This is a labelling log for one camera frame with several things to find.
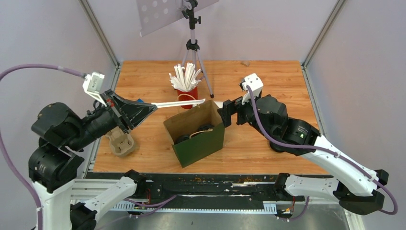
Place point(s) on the green paper bag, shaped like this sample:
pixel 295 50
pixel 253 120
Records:
pixel 200 144

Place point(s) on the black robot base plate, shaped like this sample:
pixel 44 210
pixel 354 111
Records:
pixel 213 191

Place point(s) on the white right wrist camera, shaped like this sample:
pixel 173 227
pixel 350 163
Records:
pixel 256 85

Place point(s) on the cardboard cup carrier tray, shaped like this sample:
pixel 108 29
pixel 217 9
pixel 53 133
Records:
pixel 121 143

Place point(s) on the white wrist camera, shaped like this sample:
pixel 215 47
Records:
pixel 92 86
pixel 256 85

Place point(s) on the stack of white paper cups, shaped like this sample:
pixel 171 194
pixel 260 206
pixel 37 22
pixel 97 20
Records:
pixel 219 104

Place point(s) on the white paper cup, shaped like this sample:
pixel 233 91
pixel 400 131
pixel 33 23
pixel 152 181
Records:
pixel 182 139
pixel 205 127

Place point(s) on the white straw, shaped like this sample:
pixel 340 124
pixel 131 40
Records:
pixel 178 103

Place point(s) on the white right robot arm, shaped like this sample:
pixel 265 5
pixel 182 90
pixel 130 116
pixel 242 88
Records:
pixel 352 185

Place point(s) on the white wrapped straws bundle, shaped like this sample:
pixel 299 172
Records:
pixel 185 78

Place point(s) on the white tripod stand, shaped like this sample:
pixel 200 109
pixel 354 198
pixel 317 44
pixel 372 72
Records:
pixel 188 12

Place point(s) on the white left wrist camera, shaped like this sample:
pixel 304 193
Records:
pixel 92 86

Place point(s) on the red straw holder cup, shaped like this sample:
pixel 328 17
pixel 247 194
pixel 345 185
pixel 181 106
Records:
pixel 187 96

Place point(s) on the black lid stack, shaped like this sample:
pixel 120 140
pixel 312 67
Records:
pixel 275 147

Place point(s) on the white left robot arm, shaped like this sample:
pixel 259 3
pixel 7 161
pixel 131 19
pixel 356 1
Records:
pixel 53 166

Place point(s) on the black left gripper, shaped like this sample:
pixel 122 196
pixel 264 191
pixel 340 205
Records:
pixel 132 112

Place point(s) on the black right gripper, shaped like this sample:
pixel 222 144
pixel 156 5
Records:
pixel 231 107

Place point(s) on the white perforated board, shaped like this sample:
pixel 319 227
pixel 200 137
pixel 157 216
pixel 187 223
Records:
pixel 156 14

